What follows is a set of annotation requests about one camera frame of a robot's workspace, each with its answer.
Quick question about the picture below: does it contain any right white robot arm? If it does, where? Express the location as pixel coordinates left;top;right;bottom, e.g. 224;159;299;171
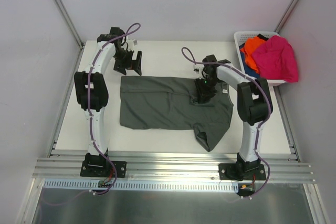
195;55;272;181

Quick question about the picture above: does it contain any left aluminium corner post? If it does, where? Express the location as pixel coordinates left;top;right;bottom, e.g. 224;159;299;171
53;0;85;48

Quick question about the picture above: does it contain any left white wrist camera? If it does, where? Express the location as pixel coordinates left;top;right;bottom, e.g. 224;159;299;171
127;39;138;49

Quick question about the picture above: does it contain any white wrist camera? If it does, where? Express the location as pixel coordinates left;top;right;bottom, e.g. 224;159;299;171
193;65;201;72
127;39;138;49

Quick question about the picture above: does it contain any white plastic laundry basket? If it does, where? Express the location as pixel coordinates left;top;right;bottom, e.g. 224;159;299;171
234;31;298;86

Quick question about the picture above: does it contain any orange t shirt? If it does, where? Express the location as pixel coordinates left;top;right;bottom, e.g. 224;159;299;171
240;36;266;73

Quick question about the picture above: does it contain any aluminium corner post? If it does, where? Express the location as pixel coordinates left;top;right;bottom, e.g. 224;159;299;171
53;0;85;48
274;0;300;34

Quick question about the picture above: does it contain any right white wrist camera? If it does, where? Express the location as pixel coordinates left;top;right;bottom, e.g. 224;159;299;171
193;65;201;72

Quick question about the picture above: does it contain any aluminium mounting rail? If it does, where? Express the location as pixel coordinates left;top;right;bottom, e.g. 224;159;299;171
33;150;317;184

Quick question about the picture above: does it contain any pink t shirt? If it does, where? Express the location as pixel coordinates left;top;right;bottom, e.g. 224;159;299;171
252;35;299;83

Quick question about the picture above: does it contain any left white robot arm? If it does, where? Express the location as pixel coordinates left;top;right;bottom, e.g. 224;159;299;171
74;23;142;176

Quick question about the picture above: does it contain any white slotted cable duct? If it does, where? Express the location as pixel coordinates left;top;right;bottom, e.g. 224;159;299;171
43;179;238;193

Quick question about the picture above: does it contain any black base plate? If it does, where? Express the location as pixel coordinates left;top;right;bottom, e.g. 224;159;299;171
80;161;127;178
218;163;266;182

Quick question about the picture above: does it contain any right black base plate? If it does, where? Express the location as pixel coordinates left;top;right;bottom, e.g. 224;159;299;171
218;163;266;182

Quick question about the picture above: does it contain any right aluminium corner post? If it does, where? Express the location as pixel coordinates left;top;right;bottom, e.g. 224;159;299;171
274;0;300;34

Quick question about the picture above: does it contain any blue t shirt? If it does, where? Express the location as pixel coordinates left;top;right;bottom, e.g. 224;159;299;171
240;52;260;78

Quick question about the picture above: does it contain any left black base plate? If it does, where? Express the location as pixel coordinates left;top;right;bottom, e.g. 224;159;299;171
80;161;127;178

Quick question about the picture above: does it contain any grey t shirt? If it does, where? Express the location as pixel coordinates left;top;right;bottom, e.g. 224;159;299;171
120;76;233;152

